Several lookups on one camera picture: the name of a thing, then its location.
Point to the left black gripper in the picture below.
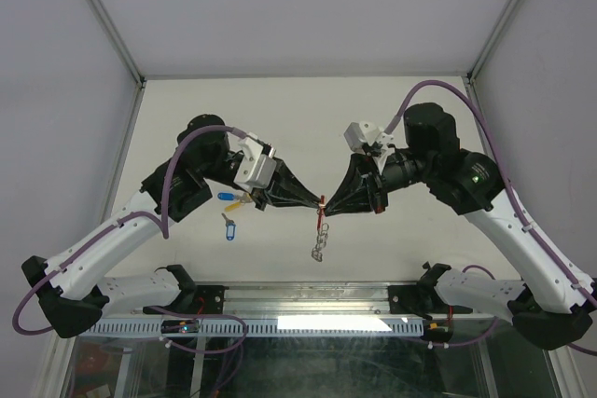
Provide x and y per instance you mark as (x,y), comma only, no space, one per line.
(292,193)

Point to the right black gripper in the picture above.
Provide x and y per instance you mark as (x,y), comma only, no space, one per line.
(354,195)

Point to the red handled metal keyring holder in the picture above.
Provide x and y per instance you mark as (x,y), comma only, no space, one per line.
(322,228)

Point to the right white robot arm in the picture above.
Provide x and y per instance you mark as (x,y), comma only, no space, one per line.
(550,305)

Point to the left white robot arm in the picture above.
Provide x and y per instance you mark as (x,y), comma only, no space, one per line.
(74,289)

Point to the yellow tag key upper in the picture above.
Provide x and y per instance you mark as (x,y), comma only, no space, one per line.
(244,198)

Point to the yellow tag key flat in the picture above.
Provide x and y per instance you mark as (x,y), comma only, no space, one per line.
(233,206)

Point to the blue tag key upper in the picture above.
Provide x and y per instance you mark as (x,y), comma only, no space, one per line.
(226,196)

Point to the blue tag key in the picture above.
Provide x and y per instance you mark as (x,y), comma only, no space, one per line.
(226,196)
(230,228)

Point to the blue tag key lower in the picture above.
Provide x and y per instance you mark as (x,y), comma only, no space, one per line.
(230,228)

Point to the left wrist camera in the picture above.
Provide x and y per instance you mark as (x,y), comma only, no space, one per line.
(257,164)

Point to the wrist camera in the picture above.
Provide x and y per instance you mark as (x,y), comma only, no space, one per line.
(368,139)
(257,164)

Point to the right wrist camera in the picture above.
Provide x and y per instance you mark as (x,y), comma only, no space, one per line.
(368,139)

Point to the aluminium front rail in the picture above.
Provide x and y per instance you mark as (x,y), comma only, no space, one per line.
(303,293)

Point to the slotted cable duct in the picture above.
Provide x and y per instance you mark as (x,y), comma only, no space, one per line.
(283,326)

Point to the right aluminium frame post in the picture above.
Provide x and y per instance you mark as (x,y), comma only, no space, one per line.
(505,17)

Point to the aluminium frame post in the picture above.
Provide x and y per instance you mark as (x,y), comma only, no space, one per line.
(115,39)
(505,17)

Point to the left aluminium frame post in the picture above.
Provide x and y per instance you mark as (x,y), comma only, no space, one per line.
(115,39)

